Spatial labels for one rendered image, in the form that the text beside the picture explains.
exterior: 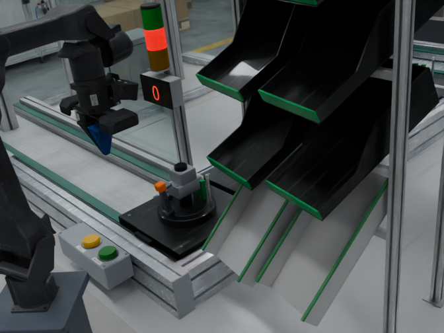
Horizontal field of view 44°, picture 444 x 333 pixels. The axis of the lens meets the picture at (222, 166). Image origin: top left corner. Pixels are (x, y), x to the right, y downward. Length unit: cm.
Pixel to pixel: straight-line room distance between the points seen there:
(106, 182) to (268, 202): 68
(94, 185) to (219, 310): 62
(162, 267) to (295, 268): 30
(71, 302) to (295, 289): 38
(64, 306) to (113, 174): 76
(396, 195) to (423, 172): 77
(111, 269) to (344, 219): 52
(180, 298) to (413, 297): 48
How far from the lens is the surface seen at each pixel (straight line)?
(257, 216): 109
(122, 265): 124
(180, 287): 116
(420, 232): 142
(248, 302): 121
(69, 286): 103
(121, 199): 154
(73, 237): 134
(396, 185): 90
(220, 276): 123
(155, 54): 138
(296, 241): 103
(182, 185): 126
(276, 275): 104
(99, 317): 126
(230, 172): 96
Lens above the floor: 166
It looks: 27 degrees down
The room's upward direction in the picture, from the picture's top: 7 degrees counter-clockwise
